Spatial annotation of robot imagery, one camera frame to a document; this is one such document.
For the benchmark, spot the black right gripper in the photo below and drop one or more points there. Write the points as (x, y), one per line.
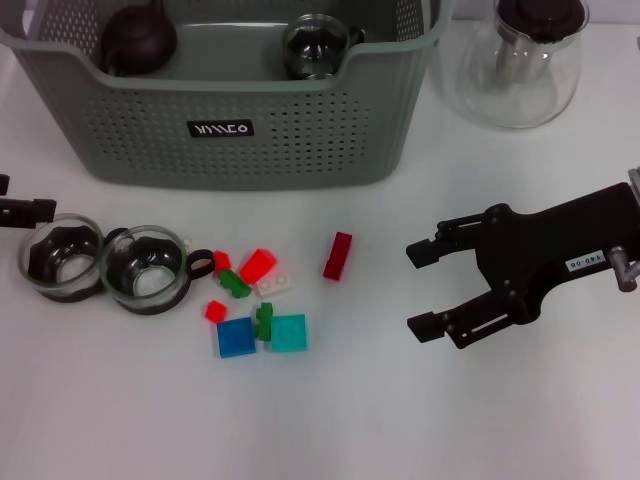
(550, 250)

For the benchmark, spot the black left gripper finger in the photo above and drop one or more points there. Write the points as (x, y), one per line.
(27, 212)
(4, 185)

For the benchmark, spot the glass teacup with black base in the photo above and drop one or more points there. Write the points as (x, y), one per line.
(60, 265)
(145, 280)
(312, 47)

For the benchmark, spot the dark red long brick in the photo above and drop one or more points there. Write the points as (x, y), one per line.
(337, 256)

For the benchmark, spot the grey-green perforated storage bin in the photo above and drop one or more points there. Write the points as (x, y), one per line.
(310, 150)

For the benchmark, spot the teal square flat brick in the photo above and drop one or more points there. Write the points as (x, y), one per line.
(288, 333)

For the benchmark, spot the white flat brick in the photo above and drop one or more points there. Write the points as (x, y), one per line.
(275, 287)

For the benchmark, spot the green toy brick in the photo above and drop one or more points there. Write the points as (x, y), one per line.
(263, 322)
(234, 284)

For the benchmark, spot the orange-red sloped brick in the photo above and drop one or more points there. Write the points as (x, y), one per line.
(257, 265)

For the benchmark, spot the blue square flat brick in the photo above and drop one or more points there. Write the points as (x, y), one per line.
(236, 339)

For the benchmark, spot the dark round clay teapot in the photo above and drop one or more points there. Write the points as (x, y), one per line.
(140, 42)

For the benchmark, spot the small orange-red brick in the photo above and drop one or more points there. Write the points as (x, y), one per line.
(222, 260)
(216, 311)

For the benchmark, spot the glass teapot with black lid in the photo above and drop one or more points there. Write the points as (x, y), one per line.
(520, 85)

